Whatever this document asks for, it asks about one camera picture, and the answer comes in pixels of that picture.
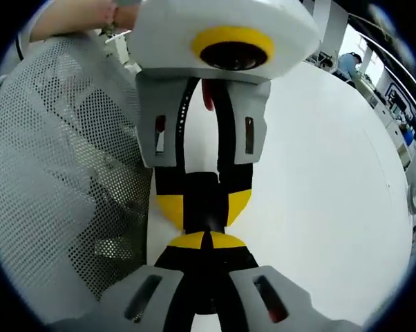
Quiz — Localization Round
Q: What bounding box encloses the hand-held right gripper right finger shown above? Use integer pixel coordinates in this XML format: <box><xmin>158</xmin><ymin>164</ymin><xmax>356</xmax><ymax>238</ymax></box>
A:
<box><xmin>207</xmin><ymin>230</ymin><xmax>364</xmax><ymax>332</ymax></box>

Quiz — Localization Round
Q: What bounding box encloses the grey mesh chair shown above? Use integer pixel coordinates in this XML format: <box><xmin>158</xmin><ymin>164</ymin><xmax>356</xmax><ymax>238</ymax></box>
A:
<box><xmin>0</xmin><ymin>33</ymin><xmax>154</xmax><ymax>312</ymax></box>

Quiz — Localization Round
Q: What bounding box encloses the white square pillar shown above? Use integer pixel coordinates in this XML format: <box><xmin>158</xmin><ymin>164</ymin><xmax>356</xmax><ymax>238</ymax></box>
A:
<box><xmin>303</xmin><ymin>0</ymin><xmax>350</xmax><ymax>70</ymax></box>

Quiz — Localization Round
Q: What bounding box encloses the black remote control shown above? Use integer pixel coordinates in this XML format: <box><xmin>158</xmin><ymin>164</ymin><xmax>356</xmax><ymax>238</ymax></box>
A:
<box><xmin>182</xmin><ymin>171</ymin><xmax>229</xmax><ymax>237</ymax></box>

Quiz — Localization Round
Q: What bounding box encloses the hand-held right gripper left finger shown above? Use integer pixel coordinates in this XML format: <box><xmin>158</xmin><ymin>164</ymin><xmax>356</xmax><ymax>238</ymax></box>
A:
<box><xmin>50</xmin><ymin>231</ymin><xmax>209</xmax><ymax>332</ymax></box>

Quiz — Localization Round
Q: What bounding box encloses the person's left hand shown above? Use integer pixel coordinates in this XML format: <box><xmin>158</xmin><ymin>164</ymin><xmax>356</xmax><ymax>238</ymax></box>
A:
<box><xmin>117</xmin><ymin>2</ymin><xmax>142</xmax><ymax>30</ymax></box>

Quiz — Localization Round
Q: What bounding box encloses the bright window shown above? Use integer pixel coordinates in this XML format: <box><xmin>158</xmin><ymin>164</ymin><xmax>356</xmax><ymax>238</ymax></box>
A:
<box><xmin>342</xmin><ymin>27</ymin><xmax>372</xmax><ymax>80</ymax></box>

